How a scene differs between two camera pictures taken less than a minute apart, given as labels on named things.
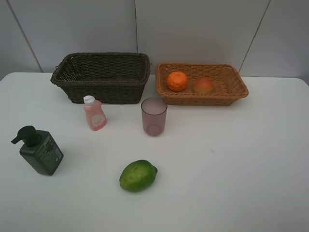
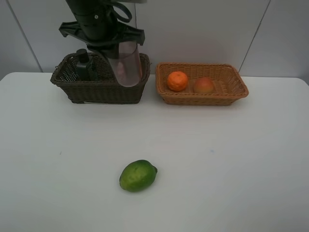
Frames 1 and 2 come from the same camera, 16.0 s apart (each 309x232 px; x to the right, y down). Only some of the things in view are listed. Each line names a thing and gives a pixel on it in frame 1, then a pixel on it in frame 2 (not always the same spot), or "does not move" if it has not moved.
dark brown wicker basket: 112,78 does not move
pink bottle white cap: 95,113 -> 120,70
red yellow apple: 203,85 does not move
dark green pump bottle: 39,150 -> 84,67
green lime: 137,176 does not move
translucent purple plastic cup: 154,111 -> 127,67
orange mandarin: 177,81 does not move
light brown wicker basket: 229,86 does not move
